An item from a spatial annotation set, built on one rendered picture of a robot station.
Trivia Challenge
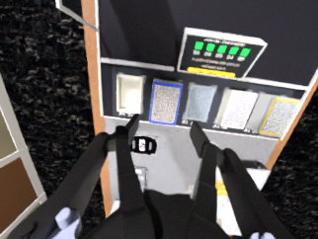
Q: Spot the black flat nest plate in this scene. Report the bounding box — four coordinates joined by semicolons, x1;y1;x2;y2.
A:
129;134;158;155

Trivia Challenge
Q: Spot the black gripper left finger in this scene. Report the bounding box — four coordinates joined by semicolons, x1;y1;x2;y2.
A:
7;114;155;239

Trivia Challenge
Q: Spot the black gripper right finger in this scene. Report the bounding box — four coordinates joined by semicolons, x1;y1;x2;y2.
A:
186;120;295;239

